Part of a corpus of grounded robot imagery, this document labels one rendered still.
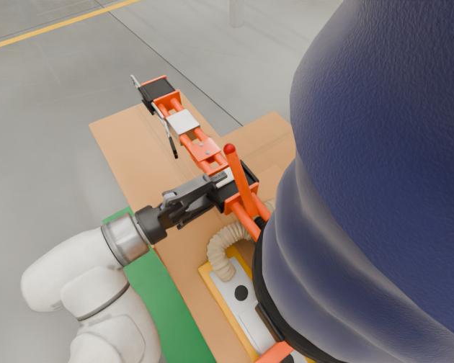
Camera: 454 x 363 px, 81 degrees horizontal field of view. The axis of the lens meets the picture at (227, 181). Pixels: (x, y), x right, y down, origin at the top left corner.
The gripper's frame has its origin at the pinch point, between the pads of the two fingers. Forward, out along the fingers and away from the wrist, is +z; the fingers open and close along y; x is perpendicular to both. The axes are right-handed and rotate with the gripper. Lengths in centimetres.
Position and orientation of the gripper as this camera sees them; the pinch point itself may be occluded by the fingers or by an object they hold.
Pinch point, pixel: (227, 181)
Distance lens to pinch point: 58.7
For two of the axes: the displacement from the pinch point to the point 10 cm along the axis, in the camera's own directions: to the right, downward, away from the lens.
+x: 5.6, 7.0, -4.5
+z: 8.3, -4.7, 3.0
